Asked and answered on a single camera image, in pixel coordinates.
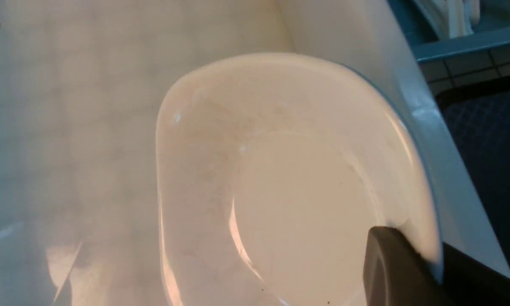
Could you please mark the black serving tray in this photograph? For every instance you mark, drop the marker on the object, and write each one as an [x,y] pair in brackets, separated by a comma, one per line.
[478,118]

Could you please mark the pile of white spoons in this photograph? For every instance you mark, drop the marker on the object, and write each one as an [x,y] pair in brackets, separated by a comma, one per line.
[450,19]

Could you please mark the teal plastic bin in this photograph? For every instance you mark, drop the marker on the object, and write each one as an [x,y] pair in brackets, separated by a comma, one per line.
[491,32]

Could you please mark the large white plastic tub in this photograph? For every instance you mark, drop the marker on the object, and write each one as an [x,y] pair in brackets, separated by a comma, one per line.
[81,82]

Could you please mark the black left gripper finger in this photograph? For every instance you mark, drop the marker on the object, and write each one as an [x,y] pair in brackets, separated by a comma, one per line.
[395,274]

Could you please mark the small white bowl front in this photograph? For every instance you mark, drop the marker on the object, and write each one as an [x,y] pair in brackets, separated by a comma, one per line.
[271,170]

